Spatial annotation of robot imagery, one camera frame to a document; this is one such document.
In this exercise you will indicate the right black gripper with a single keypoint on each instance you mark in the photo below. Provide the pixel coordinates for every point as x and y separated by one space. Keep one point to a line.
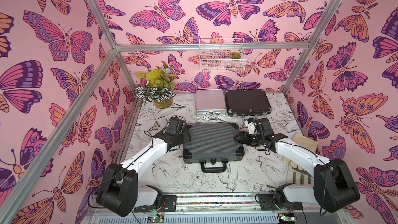
243 137

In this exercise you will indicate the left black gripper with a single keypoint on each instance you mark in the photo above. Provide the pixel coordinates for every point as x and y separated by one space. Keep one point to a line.
186 134

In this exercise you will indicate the large black poker case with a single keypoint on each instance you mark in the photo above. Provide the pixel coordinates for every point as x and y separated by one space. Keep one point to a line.
212 146

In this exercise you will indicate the black medium poker case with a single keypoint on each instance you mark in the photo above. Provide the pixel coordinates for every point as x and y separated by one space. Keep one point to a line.
247 103

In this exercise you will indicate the small silver poker case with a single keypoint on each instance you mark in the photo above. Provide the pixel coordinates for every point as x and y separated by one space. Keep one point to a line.
210 103

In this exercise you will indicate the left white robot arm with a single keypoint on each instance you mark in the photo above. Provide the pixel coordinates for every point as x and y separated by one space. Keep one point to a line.
121 191

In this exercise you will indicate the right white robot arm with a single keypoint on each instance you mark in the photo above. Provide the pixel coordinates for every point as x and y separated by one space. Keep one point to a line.
333 186

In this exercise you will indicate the yellow glass plant vase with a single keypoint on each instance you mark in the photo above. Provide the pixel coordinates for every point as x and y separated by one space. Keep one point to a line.
163 104

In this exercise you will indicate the striped leaf plant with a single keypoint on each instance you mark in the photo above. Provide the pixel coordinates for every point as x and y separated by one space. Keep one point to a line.
153 94

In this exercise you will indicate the beige work glove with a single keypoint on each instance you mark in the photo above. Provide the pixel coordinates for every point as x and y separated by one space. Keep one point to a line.
302 141

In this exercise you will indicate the yellow-green leafy plant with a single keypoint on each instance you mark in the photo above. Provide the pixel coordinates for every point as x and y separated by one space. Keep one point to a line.
162 77

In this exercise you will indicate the small green succulent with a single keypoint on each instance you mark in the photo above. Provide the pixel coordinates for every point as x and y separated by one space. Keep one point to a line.
235 55

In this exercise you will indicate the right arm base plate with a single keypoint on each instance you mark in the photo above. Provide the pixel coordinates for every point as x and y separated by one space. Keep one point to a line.
276 202

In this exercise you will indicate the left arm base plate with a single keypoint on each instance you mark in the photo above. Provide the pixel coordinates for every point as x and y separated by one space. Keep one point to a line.
167 203

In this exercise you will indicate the aluminium front rail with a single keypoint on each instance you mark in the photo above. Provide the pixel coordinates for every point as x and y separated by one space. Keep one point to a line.
223 208

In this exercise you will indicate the white wire basket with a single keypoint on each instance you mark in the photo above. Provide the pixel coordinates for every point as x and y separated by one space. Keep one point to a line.
215 56

